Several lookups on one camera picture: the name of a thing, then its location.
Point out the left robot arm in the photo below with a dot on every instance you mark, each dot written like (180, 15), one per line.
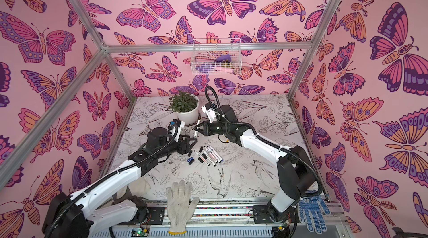
(95, 207)

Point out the green plant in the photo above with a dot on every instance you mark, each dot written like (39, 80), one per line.
(183, 101)

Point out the blue dotted glove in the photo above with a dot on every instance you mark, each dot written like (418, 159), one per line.
(311, 211)

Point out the white knit glove front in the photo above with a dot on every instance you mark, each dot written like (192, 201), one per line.
(179, 207)

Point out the aluminium frame rail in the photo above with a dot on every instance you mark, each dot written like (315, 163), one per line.
(223, 46)

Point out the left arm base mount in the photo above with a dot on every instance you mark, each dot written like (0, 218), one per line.
(146, 214)

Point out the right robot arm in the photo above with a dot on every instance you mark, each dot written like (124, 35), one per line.
(297, 176)

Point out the white wire basket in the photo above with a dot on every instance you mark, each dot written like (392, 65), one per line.
(216, 61)

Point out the white marker red label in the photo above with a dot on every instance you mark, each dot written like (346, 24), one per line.
(201, 156)

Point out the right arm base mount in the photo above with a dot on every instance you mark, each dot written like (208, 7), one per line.
(267, 214)

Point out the green circuit board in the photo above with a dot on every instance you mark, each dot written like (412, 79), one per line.
(135, 233)

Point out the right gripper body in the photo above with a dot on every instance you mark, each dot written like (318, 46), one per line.
(207, 128)

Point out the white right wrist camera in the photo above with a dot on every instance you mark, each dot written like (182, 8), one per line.
(210, 111)

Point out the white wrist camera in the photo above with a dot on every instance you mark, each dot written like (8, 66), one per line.
(175, 127)
(210, 111)

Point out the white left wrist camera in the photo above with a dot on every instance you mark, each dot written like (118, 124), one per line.
(175, 127)

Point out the white plant pot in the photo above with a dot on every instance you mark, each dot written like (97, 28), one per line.
(196, 109)

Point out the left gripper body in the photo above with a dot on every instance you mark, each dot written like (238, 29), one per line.
(181, 150)

